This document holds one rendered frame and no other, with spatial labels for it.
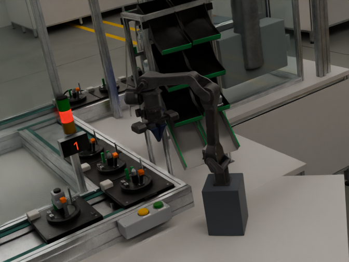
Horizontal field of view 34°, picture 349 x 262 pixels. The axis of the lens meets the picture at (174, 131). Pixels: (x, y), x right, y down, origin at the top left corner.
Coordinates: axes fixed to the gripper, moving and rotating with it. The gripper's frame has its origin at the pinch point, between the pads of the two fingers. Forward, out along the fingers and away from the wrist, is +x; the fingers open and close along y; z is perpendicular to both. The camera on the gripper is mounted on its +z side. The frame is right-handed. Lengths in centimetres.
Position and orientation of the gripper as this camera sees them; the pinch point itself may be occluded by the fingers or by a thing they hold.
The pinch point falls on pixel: (157, 133)
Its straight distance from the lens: 220.8
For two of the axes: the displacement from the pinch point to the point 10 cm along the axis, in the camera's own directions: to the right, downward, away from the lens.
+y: -8.4, 3.3, -4.4
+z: -5.2, -2.5, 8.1
